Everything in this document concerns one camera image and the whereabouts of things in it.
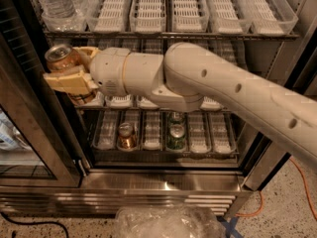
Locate green can rear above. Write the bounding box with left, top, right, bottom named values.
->
left=168, top=112, right=185, bottom=125

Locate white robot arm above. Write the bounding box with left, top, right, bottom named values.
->
left=44, top=43, right=317, bottom=168

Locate orange can bottom shelf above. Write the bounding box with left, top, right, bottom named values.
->
left=118, top=122, right=137, bottom=150

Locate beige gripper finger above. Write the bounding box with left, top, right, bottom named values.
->
left=44, top=70, right=98, bottom=95
left=74, top=47, right=100, bottom=67

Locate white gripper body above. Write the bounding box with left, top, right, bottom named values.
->
left=90, top=48, right=131, bottom=96

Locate orange cable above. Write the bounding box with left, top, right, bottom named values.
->
left=235, top=158, right=317, bottom=222

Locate clear water bottle red cap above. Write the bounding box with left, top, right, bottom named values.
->
left=38, top=0, right=75, bottom=19

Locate glass fridge door left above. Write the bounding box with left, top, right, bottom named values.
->
left=0, top=0, right=85, bottom=189

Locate stainless steel fridge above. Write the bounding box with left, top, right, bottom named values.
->
left=0, top=0, right=317, bottom=217

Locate orange can shelf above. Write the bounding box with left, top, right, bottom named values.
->
left=44, top=43, right=98, bottom=106
left=118, top=122, right=137, bottom=150

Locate green can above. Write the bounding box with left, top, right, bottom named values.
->
left=166, top=124, right=185, bottom=151
left=168, top=112, right=185, bottom=125

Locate blue tape cross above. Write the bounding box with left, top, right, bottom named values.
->
left=217, top=216, right=244, bottom=238

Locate clear plastic bag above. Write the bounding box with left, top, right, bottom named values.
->
left=114, top=205, right=226, bottom=238

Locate green can front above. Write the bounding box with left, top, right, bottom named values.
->
left=166, top=124, right=185, bottom=151

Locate black cable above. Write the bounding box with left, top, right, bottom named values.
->
left=0, top=212, right=69, bottom=238

